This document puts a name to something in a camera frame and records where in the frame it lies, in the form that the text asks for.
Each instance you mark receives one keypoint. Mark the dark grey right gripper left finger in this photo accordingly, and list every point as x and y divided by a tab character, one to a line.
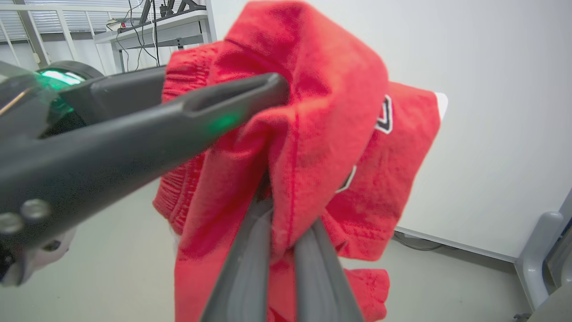
250	277

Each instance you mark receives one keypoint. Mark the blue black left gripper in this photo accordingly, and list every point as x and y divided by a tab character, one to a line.
27	98

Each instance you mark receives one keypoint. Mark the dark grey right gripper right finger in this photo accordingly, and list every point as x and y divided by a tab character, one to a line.
317	281

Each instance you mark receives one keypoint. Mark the red white garment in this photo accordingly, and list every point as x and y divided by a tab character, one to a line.
321	134

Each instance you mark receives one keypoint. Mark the grey fabric sofa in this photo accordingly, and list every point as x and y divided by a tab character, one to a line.
556	308

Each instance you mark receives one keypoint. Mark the white desk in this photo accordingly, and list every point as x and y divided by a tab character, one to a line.
156	33

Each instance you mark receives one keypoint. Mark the white window railing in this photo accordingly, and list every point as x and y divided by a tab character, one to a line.
49	22

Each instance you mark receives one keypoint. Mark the black monitor stand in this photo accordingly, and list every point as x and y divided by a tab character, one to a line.
172	6

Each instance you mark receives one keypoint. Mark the large white partition panel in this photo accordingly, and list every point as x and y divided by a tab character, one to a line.
491	112

